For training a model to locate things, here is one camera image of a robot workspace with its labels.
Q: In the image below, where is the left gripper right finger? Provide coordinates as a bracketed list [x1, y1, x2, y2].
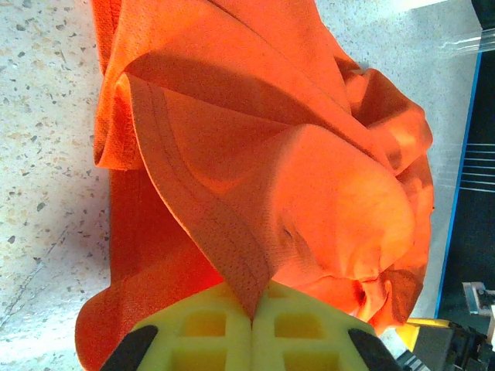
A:
[251, 280, 400, 371]

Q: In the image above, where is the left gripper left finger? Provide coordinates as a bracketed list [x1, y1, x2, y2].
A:
[101, 280, 255, 371]

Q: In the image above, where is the orange t-shirt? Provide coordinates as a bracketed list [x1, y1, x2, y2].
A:
[75, 0, 435, 371]

